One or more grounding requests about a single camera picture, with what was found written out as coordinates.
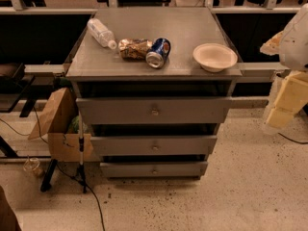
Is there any grey drawer cabinet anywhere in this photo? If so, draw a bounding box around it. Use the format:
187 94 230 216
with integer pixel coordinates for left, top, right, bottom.
67 7 241 164

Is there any grey drawer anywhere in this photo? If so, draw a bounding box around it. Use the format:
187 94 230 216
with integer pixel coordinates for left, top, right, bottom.
90 136 217 156
76 97 232 124
100 161 208 178

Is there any brown cardboard box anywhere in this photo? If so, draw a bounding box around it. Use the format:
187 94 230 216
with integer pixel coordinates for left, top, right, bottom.
28 88 80 163

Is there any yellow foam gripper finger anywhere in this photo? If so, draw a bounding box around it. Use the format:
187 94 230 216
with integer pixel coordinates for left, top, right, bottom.
265 71 308 129

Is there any crumpled snack bag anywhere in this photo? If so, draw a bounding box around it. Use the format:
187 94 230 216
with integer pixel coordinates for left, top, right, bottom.
118 38 153 60

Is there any white paper bowl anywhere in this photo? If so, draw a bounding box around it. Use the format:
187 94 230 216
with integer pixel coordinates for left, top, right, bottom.
192 43 238 72

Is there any clear plastic water bottle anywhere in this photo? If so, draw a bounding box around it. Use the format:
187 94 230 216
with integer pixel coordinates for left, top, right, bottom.
87 18 117 50

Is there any black floor cable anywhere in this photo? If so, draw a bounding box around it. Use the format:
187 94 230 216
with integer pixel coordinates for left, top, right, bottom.
32 106 107 231

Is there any clear plastic cup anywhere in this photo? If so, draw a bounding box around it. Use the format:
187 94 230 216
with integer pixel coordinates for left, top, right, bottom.
23 157 44 178

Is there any grey top drawer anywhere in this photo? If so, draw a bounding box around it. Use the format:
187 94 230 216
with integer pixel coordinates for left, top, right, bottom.
76 97 232 124

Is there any black tripod stand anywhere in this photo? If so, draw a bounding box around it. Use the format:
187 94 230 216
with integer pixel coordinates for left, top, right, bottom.
77 112 87 193

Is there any blue soda can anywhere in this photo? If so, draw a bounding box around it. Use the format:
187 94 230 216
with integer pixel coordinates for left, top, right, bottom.
145 38 171 68

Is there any grey bottom drawer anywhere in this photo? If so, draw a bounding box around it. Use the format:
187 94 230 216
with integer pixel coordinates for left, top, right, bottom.
100 161 208 178

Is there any black cable right side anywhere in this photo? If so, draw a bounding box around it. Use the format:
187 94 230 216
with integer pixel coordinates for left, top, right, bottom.
278 132 308 145

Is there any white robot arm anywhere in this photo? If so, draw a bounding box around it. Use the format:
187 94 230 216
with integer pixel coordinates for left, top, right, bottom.
260 4 308 133

